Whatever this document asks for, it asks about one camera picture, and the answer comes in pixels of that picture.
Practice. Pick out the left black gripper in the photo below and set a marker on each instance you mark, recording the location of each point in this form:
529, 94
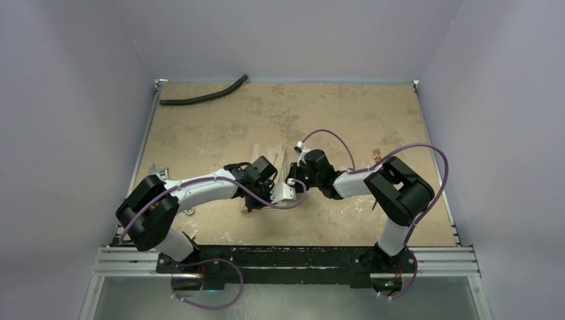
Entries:
267, 186

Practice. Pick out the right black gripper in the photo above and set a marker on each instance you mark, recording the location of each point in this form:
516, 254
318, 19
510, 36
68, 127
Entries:
301, 177

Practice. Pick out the beige cloth napkin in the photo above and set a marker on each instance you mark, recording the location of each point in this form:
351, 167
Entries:
277, 156

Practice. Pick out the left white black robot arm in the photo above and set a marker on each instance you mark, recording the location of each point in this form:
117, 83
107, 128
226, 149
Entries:
147, 214

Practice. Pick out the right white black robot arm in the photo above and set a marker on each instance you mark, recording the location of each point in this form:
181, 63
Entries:
401, 193

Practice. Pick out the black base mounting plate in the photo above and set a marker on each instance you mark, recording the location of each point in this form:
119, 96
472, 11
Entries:
218, 265

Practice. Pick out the black foam tube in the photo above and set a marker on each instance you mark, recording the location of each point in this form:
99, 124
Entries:
208, 97

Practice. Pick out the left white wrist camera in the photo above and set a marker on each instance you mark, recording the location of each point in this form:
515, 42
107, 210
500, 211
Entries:
282, 194

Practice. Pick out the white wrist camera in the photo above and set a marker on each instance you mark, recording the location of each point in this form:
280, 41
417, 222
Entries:
301, 148
282, 194

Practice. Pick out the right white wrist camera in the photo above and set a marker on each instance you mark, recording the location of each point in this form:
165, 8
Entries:
301, 148

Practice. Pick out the red handled wrench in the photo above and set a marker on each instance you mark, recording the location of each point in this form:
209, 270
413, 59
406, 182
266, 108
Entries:
163, 173

